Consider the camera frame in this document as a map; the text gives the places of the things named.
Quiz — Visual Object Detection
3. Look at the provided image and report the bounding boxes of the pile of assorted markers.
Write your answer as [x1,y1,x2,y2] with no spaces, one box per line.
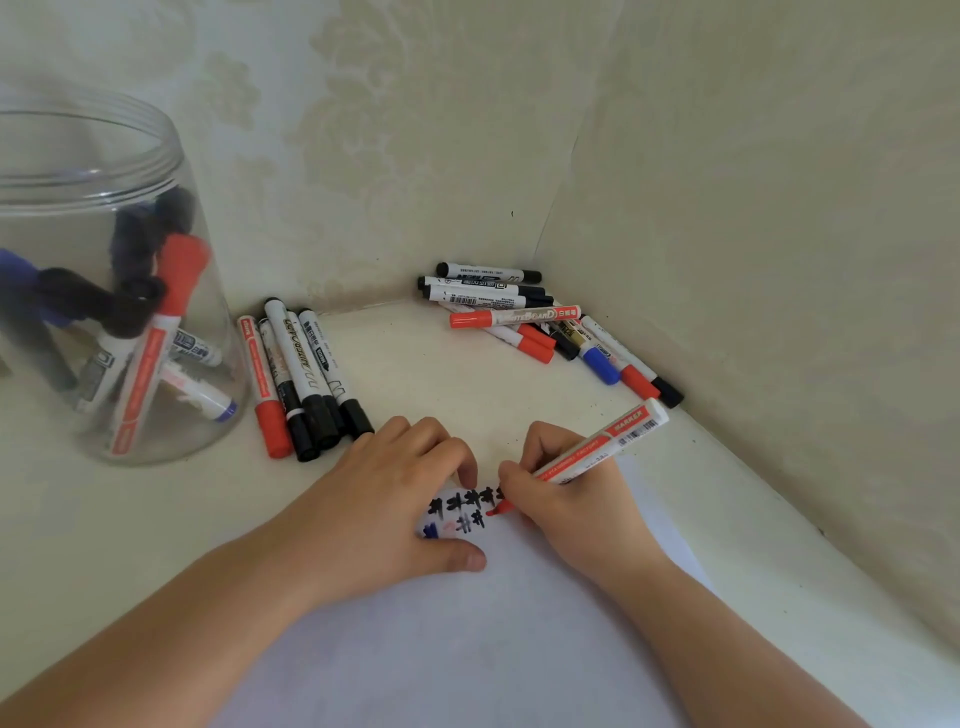
[416,260,685,410]

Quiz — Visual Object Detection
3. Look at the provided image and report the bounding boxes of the white marker chunky black cap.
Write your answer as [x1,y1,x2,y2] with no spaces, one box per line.
[287,311,346,436]
[37,268,225,369]
[74,275,168,415]

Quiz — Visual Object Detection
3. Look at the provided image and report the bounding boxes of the person's right hand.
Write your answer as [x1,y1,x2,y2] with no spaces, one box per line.
[497,421,673,598]

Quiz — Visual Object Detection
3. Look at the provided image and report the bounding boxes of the red cap grey label marker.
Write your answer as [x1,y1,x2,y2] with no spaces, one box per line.
[448,304,583,331]

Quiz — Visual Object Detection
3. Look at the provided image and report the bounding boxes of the worn white black-ended marker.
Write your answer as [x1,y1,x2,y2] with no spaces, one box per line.
[257,318,320,463]

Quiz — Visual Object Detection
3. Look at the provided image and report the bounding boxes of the red cap white barrel marker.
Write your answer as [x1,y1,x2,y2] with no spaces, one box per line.
[237,314,295,460]

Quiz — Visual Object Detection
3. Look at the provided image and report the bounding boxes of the white paper sheet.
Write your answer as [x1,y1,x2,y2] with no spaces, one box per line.
[209,457,714,728]

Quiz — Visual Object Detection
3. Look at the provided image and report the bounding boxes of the person's left forearm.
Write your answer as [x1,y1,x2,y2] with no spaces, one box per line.
[0,524,316,728]

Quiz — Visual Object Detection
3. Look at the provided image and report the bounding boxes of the transparent plastic jar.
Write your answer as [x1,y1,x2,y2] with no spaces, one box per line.
[0,82,253,468]

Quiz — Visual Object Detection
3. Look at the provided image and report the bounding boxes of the person's left hand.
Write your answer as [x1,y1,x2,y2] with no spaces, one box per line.
[258,416,489,613]

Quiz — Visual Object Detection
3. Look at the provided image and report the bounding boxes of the long white black-cap marker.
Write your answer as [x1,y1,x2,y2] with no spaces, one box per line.
[298,308,375,440]
[263,298,343,451]
[153,187,198,234]

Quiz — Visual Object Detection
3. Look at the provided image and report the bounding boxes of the person's right forearm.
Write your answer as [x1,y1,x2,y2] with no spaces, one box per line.
[611,558,871,728]

